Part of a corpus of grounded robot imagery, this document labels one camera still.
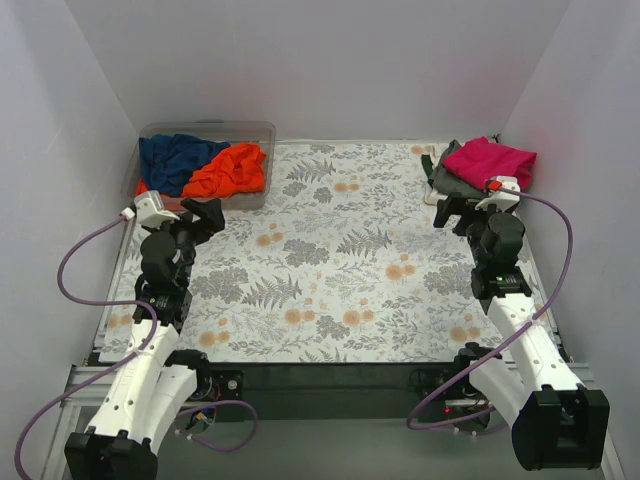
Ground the floral table mat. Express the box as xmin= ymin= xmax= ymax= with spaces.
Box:
xmin=97 ymin=141 xmax=564 ymax=365

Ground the white folded shirt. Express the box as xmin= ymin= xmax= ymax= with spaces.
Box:
xmin=423 ymin=185 xmax=445 ymax=206

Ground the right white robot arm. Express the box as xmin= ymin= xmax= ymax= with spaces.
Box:
xmin=434 ymin=194 xmax=610 ymax=471

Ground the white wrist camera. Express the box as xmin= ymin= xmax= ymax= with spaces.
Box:
xmin=120 ymin=190 xmax=180 ymax=230
xmin=475 ymin=176 xmax=520 ymax=212

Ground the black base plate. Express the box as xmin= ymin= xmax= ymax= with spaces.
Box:
xmin=185 ymin=362 xmax=457 ymax=421

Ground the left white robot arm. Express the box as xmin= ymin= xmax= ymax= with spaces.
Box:
xmin=64 ymin=192 xmax=225 ymax=479

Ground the orange t shirt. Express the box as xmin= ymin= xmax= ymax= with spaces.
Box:
xmin=134 ymin=142 xmax=268 ymax=199

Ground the purple cable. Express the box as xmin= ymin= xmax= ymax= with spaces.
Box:
xmin=13 ymin=214 xmax=259 ymax=480
xmin=405 ymin=185 xmax=574 ymax=436

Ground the blue t shirt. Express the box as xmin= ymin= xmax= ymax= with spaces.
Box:
xmin=137 ymin=134 xmax=231 ymax=197

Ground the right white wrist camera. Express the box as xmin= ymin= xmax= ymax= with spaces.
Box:
xmin=475 ymin=176 xmax=520 ymax=212

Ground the grey folded t shirt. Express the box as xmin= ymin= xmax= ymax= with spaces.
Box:
xmin=429 ymin=140 xmax=486 ymax=200

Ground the clear plastic bin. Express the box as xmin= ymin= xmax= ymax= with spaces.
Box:
xmin=123 ymin=121 xmax=276 ymax=211

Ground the dark green folded shirt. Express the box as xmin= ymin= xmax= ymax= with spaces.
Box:
xmin=421 ymin=154 xmax=434 ymax=178

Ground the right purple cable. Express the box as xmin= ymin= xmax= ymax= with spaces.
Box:
xmin=405 ymin=185 xmax=574 ymax=436

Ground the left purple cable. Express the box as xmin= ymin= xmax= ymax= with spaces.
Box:
xmin=13 ymin=214 xmax=259 ymax=480

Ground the pink folded t shirt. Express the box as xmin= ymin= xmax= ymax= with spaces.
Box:
xmin=443 ymin=137 xmax=537 ymax=190

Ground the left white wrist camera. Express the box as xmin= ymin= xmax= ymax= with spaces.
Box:
xmin=120 ymin=190 xmax=180 ymax=230

